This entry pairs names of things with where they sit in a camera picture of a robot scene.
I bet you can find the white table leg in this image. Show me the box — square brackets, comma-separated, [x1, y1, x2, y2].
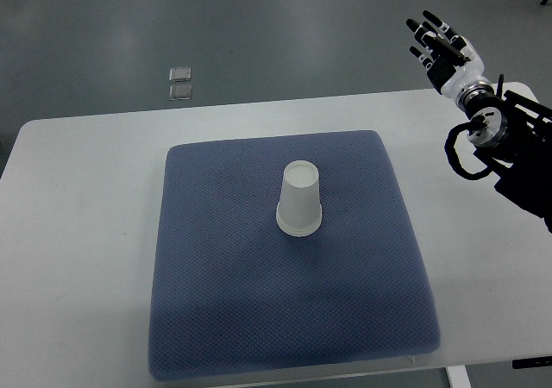
[446, 366, 472, 388]

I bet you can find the upper metal floor plate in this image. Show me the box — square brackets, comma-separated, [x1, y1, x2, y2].
[168, 66, 191, 83]

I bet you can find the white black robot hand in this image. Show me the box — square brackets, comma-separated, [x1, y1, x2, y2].
[405, 10, 485, 98]

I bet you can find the white paper cup on cushion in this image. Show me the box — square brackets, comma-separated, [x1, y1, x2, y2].
[275, 210, 323, 237]

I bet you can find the white paper cup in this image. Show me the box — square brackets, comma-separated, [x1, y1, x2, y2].
[275, 210, 323, 237]
[276, 160, 323, 228]

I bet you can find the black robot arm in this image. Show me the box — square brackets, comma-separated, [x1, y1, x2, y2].
[444, 76, 551, 228]

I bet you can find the black table control panel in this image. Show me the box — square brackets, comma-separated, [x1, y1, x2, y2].
[511, 355, 552, 370]

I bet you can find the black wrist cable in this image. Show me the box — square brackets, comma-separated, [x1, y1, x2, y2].
[444, 120, 493, 180]

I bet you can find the blue quilted cushion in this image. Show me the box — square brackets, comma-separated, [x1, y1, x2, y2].
[148, 130, 441, 381]

